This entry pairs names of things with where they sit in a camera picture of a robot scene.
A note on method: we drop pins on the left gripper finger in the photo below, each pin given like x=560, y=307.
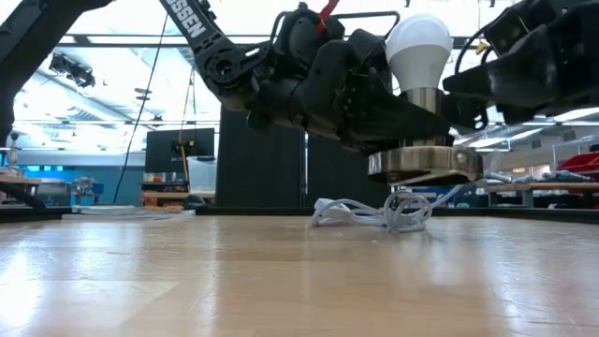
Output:
x=351, y=103
x=374, y=47

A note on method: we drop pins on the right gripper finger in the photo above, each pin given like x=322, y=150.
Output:
x=468, y=112
x=524, y=70

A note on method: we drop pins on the white lightbulb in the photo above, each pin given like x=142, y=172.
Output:
x=419, y=47

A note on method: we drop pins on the metal lamp base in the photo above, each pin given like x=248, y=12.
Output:
x=421, y=164

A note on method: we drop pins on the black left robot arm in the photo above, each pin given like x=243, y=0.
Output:
x=196, y=23

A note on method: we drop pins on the yellow hanging tag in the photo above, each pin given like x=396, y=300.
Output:
x=481, y=47

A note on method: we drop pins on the red tape strip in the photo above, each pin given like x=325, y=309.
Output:
x=327, y=16

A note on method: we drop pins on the red storage bin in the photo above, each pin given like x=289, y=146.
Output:
x=582, y=164

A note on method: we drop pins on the wooden workbench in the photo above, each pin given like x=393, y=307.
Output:
x=543, y=187

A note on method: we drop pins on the clear plastic box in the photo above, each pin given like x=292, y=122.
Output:
x=203, y=175

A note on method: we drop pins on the black monitor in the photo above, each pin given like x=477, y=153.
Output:
x=161, y=150

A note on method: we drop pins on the wooden shelf with boxes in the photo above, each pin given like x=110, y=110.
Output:
x=161, y=194

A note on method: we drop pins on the black ceiling device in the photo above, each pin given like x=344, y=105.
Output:
x=72, y=70

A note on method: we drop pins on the grey stand with knob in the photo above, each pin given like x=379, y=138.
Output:
x=14, y=150

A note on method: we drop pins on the wooden table black leg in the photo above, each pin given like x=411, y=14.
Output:
x=18, y=180

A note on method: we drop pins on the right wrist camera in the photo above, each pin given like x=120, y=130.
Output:
x=515, y=25

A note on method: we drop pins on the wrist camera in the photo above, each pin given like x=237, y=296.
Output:
x=304, y=39
x=515, y=25

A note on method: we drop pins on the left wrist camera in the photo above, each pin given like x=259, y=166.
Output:
x=304, y=39

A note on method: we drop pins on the black aluminium rig frame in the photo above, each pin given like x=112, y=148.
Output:
x=538, y=214

